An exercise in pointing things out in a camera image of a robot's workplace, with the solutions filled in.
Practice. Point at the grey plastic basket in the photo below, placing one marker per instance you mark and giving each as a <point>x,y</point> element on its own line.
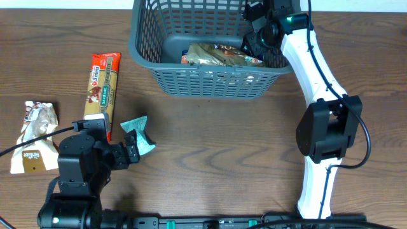
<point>162,29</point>

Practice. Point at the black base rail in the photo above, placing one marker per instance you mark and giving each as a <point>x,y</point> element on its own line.
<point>231,223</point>

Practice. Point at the gold coffee bag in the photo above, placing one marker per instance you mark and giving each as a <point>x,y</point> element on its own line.
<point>210,54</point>

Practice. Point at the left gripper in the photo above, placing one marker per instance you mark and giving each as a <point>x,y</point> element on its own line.
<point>121,159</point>

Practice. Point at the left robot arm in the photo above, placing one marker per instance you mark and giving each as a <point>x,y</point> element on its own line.
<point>86,161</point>

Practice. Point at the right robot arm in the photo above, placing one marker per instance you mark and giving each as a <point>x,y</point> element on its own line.
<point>329,125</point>

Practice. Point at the orange spaghetti packet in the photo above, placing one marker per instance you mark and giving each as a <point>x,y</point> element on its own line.
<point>101,91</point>

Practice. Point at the teal snack wrapper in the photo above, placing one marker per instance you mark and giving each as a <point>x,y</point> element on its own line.
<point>144,143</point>

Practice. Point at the multicolour carton pack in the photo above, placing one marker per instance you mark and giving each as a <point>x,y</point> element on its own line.
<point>183,57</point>

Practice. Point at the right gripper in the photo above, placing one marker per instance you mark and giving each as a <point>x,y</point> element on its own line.
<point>252,42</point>

